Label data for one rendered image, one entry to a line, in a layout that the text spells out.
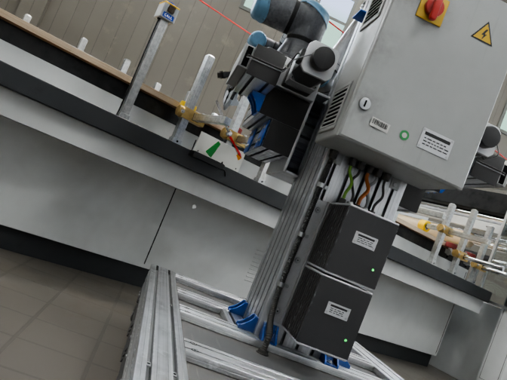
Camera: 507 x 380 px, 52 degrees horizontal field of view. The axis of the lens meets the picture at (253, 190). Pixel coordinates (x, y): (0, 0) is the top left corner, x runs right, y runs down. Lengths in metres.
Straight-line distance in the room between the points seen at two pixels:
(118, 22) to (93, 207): 5.39
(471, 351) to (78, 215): 3.12
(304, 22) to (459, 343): 3.23
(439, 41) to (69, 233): 1.76
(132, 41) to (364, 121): 6.48
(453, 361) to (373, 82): 3.46
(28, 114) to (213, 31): 5.68
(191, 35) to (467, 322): 5.17
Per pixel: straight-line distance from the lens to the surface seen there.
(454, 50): 1.38
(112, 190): 2.49
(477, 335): 4.45
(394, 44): 1.31
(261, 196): 2.57
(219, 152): 2.43
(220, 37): 7.64
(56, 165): 2.42
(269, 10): 1.82
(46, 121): 2.19
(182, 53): 7.54
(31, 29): 2.34
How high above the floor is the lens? 0.49
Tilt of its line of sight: 4 degrees up
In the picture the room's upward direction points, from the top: 22 degrees clockwise
